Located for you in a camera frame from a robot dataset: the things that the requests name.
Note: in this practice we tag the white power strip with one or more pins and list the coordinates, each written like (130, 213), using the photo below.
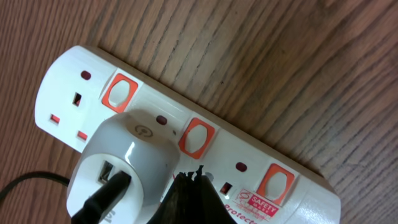
(257, 184)

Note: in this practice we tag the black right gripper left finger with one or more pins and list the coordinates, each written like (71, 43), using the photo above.
(175, 207)

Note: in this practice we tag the white charger plug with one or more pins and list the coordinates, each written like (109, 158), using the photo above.
(132, 142)

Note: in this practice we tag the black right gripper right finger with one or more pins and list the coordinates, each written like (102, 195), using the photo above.
(210, 208)

